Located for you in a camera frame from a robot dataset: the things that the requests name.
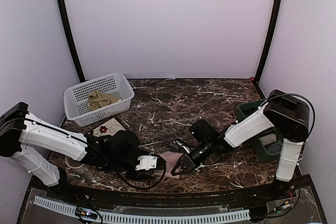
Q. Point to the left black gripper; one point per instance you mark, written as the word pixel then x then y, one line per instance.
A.
pixel 138 176

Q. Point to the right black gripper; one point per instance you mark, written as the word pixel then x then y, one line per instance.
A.
pixel 190 167

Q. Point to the pink white underwear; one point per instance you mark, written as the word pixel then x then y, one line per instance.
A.
pixel 171 159

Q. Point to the olive green cloth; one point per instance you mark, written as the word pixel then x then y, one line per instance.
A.
pixel 98 99

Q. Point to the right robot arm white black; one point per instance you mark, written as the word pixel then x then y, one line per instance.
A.
pixel 288 113

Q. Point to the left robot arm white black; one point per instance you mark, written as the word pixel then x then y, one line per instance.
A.
pixel 21 131

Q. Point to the floral square ceramic plate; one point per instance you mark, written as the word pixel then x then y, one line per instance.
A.
pixel 110 127

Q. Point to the beige floral mug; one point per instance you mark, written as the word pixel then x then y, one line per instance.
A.
pixel 75 168

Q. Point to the white plastic mesh basket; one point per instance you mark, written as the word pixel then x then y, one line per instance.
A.
pixel 76 98

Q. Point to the green divided organizer box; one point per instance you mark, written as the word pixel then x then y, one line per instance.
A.
pixel 245 109

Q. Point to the grey rolled cloth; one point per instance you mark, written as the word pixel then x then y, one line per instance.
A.
pixel 268 139

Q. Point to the black striped rolled cloth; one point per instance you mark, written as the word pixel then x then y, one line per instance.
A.
pixel 274 148

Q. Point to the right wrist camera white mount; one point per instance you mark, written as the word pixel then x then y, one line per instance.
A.
pixel 179 147

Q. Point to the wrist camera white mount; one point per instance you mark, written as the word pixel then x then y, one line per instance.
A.
pixel 179 147
pixel 146 162

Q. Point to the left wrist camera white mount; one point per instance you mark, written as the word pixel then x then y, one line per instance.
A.
pixel 146 162

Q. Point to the white slotted cable duct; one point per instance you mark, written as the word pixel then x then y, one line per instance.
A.
pixel 87 215

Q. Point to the black front table rail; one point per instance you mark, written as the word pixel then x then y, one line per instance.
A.
pixel 197 190

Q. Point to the left black frame post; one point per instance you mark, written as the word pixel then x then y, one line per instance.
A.
pixel 70 40

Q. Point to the black frame post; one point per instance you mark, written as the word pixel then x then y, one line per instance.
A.
pixel 268 40
pixel 70 40

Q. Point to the right black frame post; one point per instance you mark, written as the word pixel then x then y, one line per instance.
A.
pixel 268 40

